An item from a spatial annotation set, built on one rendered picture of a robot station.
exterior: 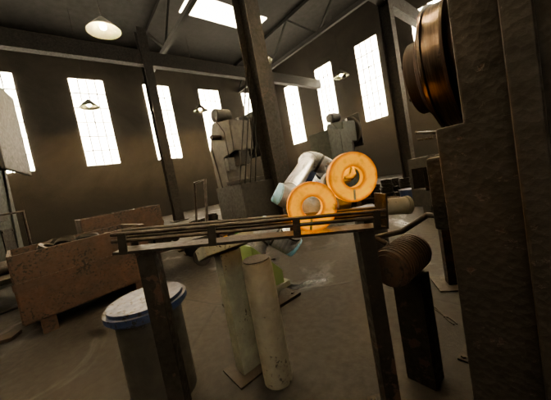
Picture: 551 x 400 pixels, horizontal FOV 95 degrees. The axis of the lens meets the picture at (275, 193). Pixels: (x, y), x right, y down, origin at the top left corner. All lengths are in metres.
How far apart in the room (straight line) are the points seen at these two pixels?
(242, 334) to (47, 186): 11.41
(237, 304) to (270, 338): 0.20
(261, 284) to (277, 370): 0.35
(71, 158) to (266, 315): 11.71
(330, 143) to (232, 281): 3.83
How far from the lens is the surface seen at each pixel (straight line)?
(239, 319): 1.23
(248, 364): 1.34
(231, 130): 6.30
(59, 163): 12.37
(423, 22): 1.11
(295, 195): 0.76
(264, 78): 4.30
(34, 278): 2.61
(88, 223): 4.19
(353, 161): 0.81
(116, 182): 12.38
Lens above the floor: 0.83
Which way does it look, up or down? 4 degrees down
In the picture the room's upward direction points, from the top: 10 degrees counter-clockwise
